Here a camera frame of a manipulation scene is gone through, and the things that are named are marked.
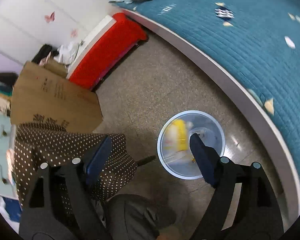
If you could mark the clear blue trash bin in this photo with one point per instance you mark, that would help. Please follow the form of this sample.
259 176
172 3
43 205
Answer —
182 164

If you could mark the hanging clothes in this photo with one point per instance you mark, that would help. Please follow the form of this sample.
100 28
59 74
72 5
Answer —
7 82

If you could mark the teal quilted bed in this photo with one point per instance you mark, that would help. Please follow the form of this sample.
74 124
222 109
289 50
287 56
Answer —
251 50

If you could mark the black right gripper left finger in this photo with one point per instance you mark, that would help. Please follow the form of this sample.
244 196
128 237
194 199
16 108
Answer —
58 205

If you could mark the white cabinet teal drawers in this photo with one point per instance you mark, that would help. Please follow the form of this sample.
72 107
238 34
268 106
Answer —
7 189

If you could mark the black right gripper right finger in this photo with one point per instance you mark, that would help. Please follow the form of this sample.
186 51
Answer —
243 205

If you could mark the pink butterfly wall sticker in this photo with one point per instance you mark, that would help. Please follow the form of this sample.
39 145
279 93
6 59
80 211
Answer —
50 18

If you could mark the white plastic bag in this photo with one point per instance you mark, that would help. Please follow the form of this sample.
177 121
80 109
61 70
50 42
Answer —
67 53

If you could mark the red storage ottoman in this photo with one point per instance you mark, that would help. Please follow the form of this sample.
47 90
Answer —
113 45

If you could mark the brown polka dot tablecloth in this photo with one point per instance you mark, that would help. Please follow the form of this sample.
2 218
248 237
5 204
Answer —
37 143

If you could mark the yellow white medicine box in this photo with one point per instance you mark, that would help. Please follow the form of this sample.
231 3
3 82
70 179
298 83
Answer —
175 138

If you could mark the blue shopping bag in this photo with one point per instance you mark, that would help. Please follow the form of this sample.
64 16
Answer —
13 209

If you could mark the large cardboard box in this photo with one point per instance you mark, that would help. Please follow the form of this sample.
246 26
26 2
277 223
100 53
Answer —
43 97

